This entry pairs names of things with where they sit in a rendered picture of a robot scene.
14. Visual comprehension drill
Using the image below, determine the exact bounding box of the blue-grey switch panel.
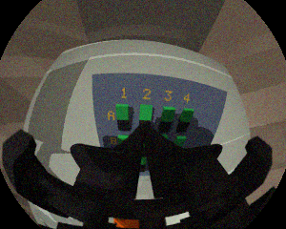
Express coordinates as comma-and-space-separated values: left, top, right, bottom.
92, 73, 227, 149

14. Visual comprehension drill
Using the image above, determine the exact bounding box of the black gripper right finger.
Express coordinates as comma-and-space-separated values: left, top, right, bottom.
144, 123, 223, 198

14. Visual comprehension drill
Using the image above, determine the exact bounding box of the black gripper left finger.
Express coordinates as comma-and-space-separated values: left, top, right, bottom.
71, 123, 144, 198

